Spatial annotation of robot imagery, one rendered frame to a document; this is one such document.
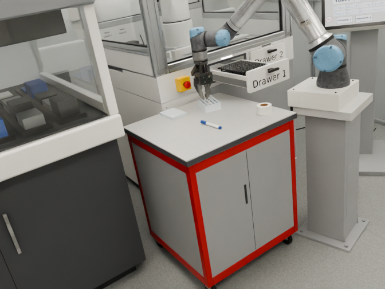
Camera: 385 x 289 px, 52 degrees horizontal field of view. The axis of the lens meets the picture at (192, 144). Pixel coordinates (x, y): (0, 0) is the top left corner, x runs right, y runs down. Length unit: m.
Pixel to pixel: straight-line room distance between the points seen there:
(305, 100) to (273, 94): 0.74
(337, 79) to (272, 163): 0.48
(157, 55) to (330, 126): 0.92
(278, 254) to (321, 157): 0.56
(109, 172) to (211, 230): 0.54
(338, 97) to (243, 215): 0.67
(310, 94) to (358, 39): 0.99
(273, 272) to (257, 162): 0.60
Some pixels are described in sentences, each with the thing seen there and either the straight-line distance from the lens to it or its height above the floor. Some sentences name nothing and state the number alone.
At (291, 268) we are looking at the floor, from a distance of 2.11.
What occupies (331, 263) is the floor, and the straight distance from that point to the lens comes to 2.15.
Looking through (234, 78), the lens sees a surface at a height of 0.88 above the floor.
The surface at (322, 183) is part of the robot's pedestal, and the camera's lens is 2.11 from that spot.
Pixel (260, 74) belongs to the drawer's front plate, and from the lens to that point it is 2.03.
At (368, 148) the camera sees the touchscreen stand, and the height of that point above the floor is 0.08.
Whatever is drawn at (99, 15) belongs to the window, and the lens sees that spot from 2.59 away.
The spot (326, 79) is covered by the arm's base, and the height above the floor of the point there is 0.88.
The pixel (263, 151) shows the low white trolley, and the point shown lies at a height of 0.64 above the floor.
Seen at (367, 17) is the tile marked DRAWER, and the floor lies 1.01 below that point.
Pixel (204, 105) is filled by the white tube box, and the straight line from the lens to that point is 1.98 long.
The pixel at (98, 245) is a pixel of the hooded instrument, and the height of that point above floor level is 0.29.
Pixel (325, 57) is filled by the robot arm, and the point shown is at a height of 1.01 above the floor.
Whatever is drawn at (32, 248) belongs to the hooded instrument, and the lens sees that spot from 1.88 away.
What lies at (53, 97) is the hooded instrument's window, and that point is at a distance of 1.62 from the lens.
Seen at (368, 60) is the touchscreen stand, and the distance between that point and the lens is 2.84.
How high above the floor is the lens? 1.43
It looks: 24 degrees down
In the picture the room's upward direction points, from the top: 9 degrees counter-clockwise
